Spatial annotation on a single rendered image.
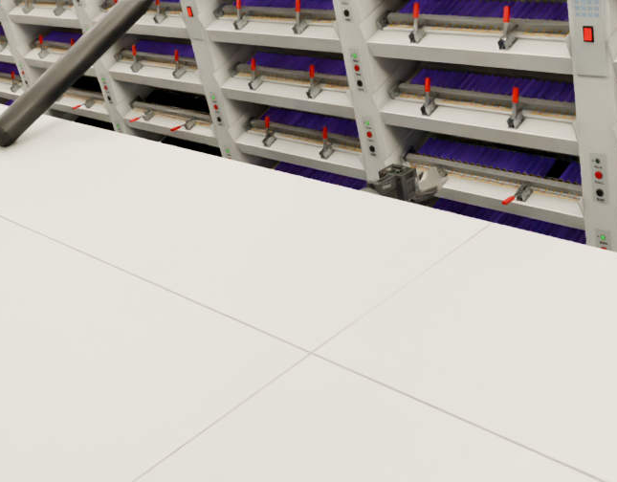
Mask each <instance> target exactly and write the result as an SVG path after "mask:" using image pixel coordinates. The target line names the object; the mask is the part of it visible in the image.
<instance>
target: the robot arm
mask: <svg viewBox="0 0 617 482"><path fill-rule="evenodd" d="M378 173H379V180H377V181H376V182H374V181H368V182H366V187H365V188H362V189H361V190H360V191H364V192H368V193H372V194H376V195H380V196H384V197H388V198H392V199H396V200H400V201H404V202H408V203H413V204H416V203H418V202H422V201H425V200H427V199H429V198H430V197H431V196H433V195H434V194H436V193H437V191H438V190H439V189H440V188H441V187H442V186H443V185H444V184H445V183H446V182H447V181H448V180H449V176H446V177H444V178H441V179H440V177H439V174H438V172H437V169H436V168H435V167H434V166H433V167H431V168H429V170H428V174H427V177H426V178H425V179H424V180H422V181H421V179H422V177H423V174H424V171H420V172H416V167H414V168H412V167H410V165H409V162H405V164H404V165H399V164H390V165H389V166H387V167H385V168H383V169H381V170H380V171H378ZM419 181H420V182H419ZM417 182H419V183H418V185H417V188H418V189H419V190H418V191H417V192H416V183H417ZM416 193H417V194H416Z"/></svg>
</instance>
